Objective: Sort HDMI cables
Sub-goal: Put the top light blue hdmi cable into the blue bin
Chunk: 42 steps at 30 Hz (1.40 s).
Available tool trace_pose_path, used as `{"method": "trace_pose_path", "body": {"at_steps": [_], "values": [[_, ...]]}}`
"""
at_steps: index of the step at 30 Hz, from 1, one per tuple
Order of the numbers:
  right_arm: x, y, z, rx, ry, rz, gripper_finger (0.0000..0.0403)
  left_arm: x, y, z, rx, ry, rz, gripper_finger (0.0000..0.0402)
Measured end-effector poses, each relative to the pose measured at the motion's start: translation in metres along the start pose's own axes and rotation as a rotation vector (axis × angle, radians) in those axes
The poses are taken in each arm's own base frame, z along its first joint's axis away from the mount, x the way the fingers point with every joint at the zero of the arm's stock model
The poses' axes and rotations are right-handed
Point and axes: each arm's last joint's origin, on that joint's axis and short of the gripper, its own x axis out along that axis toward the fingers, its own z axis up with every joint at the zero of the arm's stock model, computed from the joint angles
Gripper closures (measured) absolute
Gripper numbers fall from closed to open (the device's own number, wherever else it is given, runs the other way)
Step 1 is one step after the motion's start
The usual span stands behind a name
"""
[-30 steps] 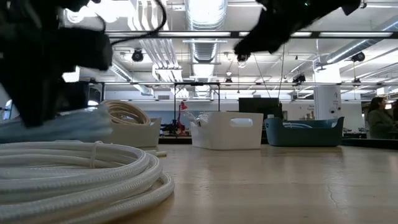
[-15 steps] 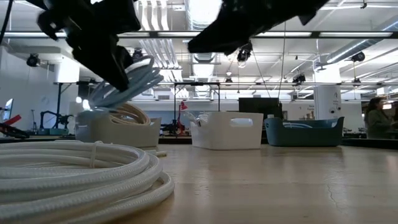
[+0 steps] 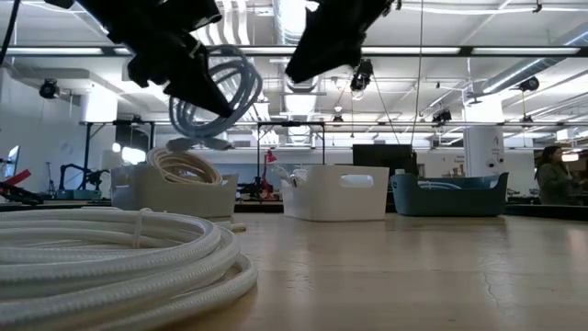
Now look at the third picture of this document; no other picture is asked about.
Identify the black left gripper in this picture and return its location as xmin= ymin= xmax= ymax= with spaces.
xmin=109 ymin=16 xmax=235 ymax=119

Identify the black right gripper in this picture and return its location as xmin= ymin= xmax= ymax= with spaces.
xmin=284 ymin=0 xmax=396 ymax=85

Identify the light blue cable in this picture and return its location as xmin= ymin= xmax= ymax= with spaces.
xmin=165 ymin=44 xmax=264 ymax=153

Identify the beige cable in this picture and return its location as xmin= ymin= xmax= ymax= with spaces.
xmin=155 ymin=160 xmax=225 ymax=186
xmin=145 ymin=146 xmax=221 ymax=178

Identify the white LED light strip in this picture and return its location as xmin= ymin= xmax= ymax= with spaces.
xmin=238 ymin=46 xmax=460 ymax=55
xmin=6 ymin=47 xmax=105 ymax=55
xmin=472 ymin=47 xmax=581 ymax=55

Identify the beige plastic bin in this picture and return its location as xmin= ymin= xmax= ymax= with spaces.
xmin=109 ymin=164 xmax=240 ymax=220

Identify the black monitor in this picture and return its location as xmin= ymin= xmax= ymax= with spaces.
xmin=352 ymin=143 xmax=419 ymax=178

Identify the black overhead beam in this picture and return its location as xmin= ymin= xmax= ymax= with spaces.
xmin=0 ymin=44 xmax=588 ymax=59

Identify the white plastic bin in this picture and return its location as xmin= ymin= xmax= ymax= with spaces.
xmin=280 ymin=164 xmax=390 ymax=223

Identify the white pillar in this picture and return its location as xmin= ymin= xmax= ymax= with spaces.
xmin=462 ymin=96 xmax=505 ymax=178

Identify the background computer monitor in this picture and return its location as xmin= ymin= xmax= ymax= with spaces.
xmin=3 ymin=144 xmax=22 ymax=180

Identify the red and black clamp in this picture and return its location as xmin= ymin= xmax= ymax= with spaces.
xmin=0 ymin=168 xmax=45 ymax=207

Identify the teal plastic bin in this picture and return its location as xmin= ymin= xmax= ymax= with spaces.
xmin=390 ymin=172 xmax=510 ymax=218

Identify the person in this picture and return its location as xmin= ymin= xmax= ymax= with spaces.
xmin=534 ymin=145 xmax=578 ymax=206

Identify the silver ventilation duct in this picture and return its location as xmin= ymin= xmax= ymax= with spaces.
xmin=477 ymin=22 xmax=588 ymax=96
xmin=273 ymin=0 xmax=322 ymax=143

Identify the hanging black camera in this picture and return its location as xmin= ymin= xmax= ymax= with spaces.
xmin=349 ymin=58 xmax=375 ymax=93

